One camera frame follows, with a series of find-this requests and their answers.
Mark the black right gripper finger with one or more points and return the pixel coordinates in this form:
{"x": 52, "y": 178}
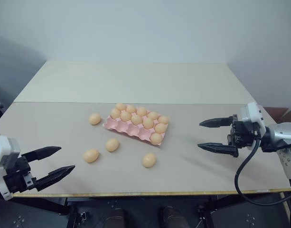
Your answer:
{"x": 221, "y": 148}
{"x": 218, "y": 122}

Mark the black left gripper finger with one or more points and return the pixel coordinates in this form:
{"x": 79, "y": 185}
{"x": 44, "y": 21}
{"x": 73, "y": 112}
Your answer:
{"x": 55, "y": 175}
{"x": 42, "y": 153}

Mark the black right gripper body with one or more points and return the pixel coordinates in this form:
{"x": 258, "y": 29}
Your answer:
{"x": 242, "y": 136}

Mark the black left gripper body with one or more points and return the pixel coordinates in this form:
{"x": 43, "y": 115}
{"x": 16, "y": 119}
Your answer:
{"x": 18, "y": 177}

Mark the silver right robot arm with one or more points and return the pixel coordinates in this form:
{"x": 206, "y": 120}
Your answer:
{"x": 281, "y": 134}

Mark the pink egg tray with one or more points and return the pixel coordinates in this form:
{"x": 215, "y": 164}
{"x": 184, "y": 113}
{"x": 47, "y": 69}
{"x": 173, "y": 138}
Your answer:
{"x": 122, "y": 126}

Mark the tan egg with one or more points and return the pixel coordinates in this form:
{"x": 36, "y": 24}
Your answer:
{"x": 91, "y": 155}
{"x": 131, "y": 109}
{"x": 136, "y": 119}
{"x": 161, "y": 128}
{"x": 112, "y": 145}
{"x": 156, "y": 138}
{"x": 148, "y": 122}
{"x": 115, "y": 113}
{"x": 125, "y": 116}
{"x": 149, "y": 160}
{"x": 142, "y": 111}
{"x": 153, "y": 115}
{"x": 163, "y": 119}
{"x": 94, "y": 118}
{"x": 120, "y": 107}

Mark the dark brown rounded shape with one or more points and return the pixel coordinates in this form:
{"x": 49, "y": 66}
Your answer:
{"x": 169, "y": 217}
{"x": 116, "y": 218}

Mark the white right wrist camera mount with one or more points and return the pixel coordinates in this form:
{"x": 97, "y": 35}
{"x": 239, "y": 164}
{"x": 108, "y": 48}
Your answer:
{"x": 250, "y": 114}

